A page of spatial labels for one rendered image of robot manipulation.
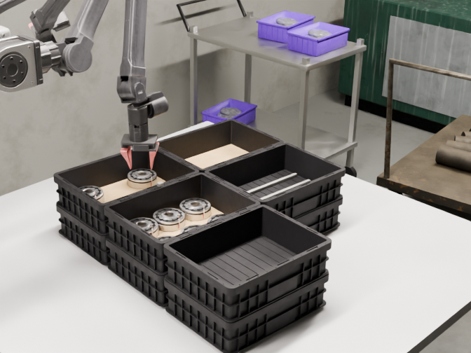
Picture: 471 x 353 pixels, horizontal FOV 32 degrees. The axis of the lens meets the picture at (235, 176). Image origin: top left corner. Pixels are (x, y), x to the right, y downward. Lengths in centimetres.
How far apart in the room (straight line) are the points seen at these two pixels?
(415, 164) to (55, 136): 194
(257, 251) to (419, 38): 325
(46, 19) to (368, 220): 133
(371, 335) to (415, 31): 340
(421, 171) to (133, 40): 228
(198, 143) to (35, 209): 65
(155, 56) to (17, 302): 263
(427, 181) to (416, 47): 155
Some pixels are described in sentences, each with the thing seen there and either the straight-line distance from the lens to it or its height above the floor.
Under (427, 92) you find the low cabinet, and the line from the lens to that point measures 559.
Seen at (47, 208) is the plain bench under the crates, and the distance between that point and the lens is 307.
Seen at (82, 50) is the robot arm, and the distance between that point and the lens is 226.
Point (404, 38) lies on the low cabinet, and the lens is 560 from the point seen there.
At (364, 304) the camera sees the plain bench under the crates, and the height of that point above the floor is 70.
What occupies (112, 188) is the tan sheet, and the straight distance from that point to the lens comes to 289.
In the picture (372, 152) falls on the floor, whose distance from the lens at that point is 531.
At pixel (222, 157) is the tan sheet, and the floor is 83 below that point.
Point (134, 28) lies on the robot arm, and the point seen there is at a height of 147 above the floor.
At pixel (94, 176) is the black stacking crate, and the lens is 287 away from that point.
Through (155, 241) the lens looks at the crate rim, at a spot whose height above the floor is 93.
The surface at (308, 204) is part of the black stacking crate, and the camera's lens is 274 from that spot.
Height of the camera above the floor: 212
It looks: 26 degrees down
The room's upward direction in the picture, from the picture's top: 1 degrees clockwise
